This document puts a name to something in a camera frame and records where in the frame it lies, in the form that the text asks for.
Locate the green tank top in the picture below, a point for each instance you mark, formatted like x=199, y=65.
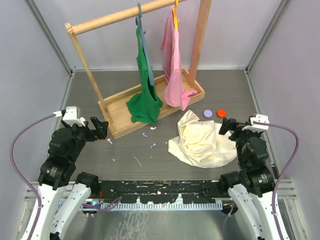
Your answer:
x=144, y=106

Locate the cream cloth bag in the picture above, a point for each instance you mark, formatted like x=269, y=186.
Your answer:
x=199, y=143

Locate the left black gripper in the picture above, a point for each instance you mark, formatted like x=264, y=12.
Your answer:
x=100, y=127

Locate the white slotted cable duct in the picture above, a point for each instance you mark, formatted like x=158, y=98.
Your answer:
x=178, y=205

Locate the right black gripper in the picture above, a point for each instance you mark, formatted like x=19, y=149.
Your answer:
x=231, y=123

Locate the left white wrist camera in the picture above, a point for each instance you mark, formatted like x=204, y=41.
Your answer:
x=72, y=116

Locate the yellow hanger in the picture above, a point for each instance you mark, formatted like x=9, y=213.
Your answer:
x=175, y=15

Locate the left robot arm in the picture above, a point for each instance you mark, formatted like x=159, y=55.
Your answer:
x=48, y=221

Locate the grey blue hanger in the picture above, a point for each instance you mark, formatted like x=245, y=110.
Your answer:
x=138, y=22

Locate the pink shirt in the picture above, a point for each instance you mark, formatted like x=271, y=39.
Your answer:
x=175, y=94

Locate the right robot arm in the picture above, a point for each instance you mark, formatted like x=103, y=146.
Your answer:
x=252, y=187

